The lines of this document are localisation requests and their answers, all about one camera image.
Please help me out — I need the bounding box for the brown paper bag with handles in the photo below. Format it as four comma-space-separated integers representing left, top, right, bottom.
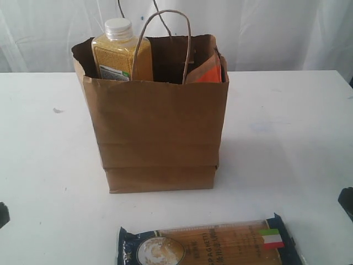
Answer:
72, 32, 229, 193

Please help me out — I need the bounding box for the brown kraft pouch orange label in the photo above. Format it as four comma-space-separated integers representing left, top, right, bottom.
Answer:
185, 53, 222, 83

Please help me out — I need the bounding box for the small paper scrap on table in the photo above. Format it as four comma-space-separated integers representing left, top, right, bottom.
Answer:
53, 108, 63, 114

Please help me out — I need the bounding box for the blue spaghetti packet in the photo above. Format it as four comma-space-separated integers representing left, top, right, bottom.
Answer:
116, 214, 303, 264

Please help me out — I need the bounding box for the yellow grain container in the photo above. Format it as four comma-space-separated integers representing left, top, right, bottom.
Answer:
91, 18, 153, 81

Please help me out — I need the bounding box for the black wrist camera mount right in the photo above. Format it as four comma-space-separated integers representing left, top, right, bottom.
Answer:
338, 187, 353, 215

